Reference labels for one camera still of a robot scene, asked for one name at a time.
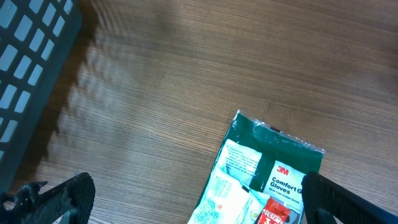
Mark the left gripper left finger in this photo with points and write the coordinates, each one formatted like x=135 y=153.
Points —
x=70 y=202

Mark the teal wipes packet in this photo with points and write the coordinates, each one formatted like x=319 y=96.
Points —
x=226 y=200

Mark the dark grey mesh basket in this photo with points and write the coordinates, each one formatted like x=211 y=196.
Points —
x=36 y=38

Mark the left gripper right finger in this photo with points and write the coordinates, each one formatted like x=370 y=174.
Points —
x=326 y=202

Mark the red Nescafe sachet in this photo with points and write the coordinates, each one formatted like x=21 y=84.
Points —
x=273 y=213

